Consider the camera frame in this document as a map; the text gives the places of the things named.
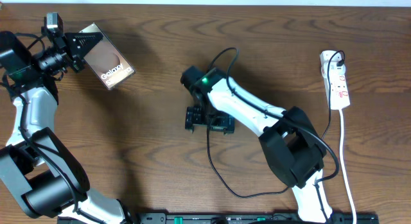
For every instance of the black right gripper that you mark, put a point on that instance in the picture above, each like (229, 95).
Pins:
(193, 118)

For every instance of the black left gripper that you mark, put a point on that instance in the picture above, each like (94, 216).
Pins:
(76, 63)

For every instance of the Galaxy S25 Ultra smartphone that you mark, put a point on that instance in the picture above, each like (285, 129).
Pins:
(106, 61)

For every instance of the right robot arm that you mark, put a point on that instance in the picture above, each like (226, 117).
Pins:
(291, 146)

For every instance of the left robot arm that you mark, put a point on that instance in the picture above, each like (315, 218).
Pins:
(42, 175)

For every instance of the white power strip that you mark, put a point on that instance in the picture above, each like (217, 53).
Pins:
(333, 72)

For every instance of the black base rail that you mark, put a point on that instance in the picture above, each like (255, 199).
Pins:
(279, 217)

